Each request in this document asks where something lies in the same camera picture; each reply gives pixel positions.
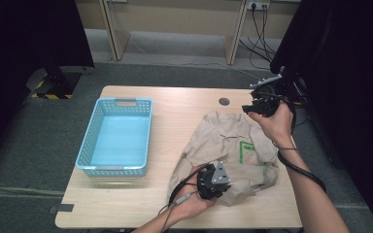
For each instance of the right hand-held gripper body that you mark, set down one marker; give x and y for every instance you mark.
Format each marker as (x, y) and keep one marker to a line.
(265, 103)

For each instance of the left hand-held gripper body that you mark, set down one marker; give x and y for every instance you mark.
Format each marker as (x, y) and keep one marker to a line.
(209, 181)

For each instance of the yellow black hazard tape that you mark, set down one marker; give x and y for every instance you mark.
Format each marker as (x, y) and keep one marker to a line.
(53, 96)

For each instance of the person's right hand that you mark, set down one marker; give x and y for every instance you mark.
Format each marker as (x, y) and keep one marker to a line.
(277, 127)

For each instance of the white wall socket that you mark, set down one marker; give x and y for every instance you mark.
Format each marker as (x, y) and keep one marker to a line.
(258, 4)

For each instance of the beige short-sleeved shirt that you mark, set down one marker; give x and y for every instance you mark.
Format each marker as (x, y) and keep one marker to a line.
(233, 129)

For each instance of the black stand base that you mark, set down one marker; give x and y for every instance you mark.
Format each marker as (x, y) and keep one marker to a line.
(58, 82)
(296, 92)

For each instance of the person's left hand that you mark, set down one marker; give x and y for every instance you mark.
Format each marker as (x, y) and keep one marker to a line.
(189, 204)

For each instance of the blue plastic basket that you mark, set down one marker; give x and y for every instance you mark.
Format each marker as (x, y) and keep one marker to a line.
(116, 142)

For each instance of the black curtain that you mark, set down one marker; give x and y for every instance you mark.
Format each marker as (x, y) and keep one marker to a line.
(13, 48)
(353, 64)

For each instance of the grey tape strip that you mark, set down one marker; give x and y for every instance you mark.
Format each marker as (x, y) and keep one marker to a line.
(62, 208)

